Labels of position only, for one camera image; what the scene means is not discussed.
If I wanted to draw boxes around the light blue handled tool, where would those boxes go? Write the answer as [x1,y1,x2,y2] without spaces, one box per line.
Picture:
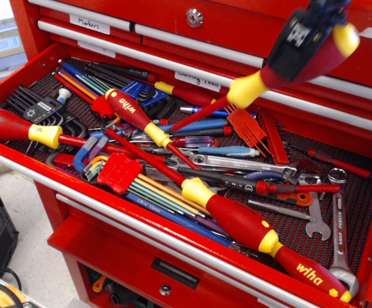
[198,146,260,158]

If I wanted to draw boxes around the red hex key holder back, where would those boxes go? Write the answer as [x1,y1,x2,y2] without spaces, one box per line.
[91,95,115,121]

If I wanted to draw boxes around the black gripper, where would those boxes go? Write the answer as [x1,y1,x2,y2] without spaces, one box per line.
[267,0,351,81]

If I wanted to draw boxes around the blue hex key 10mm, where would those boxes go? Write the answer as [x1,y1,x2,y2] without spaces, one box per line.
[73,143,237,249]

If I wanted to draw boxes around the red plastic comb holder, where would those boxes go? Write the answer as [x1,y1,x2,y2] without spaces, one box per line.
[225,105,270,157]

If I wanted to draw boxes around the black red precision screwdriver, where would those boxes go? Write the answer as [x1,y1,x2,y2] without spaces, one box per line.
[172,126,233,137]

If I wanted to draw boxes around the clear red handle screwdriver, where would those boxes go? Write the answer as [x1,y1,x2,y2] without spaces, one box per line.
[130,135,220,149]

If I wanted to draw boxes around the small red black screwdriver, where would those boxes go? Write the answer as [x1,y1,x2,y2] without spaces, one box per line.
[306,150,372,182]

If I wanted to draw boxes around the silver combination wrench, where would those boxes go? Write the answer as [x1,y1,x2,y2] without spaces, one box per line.
[328,167,360,297]

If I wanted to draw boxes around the red plastic strip holder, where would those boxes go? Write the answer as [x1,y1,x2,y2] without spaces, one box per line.
[258,112,290,165]

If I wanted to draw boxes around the red yellow screwdriver back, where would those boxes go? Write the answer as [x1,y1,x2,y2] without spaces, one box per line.
[154,81,216,107]

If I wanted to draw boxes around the red yellow wiha screwdriver centre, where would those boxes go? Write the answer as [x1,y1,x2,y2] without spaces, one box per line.
[104,89,201,171]

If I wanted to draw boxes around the black red screwdriver back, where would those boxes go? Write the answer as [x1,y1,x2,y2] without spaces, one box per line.
[89,62,158,83]

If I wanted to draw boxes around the silver cabinet lock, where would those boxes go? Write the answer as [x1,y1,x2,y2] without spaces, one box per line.
[186,8,204,28]

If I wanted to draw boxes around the red hex key holder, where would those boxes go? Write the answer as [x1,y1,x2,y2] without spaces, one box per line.
[91,95,115,121]
[96,153,143,194]

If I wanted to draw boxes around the blue handled screwdriver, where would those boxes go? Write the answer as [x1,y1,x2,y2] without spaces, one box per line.
[159,119,228,133]

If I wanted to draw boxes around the black torx key holder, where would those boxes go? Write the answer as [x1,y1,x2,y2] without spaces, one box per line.
[0,85,71,126]

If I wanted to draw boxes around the white cutting tools label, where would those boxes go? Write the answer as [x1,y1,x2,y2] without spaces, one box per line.
[175,71,222,92]

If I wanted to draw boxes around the small open end wrench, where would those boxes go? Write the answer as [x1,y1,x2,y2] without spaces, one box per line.
[305,192,331,241]

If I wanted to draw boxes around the silver adjustable wrench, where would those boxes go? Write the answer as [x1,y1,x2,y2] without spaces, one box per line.
[191,154,323,184]

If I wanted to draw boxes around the white markers label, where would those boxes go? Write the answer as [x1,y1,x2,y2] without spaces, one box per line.
[69,14,111,35]

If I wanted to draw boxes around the red tool cabinet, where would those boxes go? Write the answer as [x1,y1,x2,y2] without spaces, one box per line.
[8,0,372,308]

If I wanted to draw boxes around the open red drawer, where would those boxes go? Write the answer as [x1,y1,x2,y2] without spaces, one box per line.
[0,41,372,307]

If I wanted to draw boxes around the blue hex key holder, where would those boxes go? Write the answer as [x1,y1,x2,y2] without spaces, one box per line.
[121,81,169,107]

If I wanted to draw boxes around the blue metal precision screwdriver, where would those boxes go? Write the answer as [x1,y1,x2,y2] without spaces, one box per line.
[180,107,229,118]

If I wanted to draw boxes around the large red yellow wiha screwdriver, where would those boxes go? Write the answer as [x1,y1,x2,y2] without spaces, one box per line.
[105,129,352,303]

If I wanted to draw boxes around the red hex key holder front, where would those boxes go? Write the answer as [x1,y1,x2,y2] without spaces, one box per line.
[96,153,143,194]

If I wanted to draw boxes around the black red drawer liner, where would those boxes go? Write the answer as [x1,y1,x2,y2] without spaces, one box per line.
[12,69,372,274]

